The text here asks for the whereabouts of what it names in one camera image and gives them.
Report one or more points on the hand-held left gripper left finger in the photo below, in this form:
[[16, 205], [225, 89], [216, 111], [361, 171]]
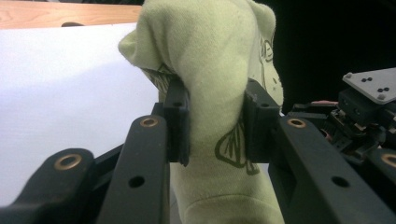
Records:
[[178, 124]]

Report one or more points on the green printed baby romper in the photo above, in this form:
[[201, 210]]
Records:
[[211, 77]]

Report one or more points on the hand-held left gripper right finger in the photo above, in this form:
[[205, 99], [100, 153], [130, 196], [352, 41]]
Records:
[[260, 130]]

